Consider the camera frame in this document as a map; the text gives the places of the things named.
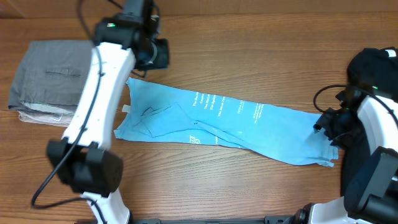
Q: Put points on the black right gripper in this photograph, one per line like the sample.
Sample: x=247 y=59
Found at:
x=342 y=142

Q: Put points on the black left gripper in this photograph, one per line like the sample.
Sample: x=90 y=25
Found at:
x=161 y=60

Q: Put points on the light blue printed t-shirt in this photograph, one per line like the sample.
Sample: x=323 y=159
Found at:
x=160 y=113

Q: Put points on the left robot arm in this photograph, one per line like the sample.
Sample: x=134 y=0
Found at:
x=124 y=44

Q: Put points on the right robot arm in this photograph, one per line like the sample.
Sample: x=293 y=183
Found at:
x=371 y=196

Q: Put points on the black garment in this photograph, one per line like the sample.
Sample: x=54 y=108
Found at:
x=374 y=72

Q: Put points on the folded grey trousers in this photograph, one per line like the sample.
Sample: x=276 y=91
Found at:
x=51 y=76

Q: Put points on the folded beige garment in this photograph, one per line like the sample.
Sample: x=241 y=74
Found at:
x=62 y=120

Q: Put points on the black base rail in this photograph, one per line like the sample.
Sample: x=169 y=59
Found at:
x=279 y=219

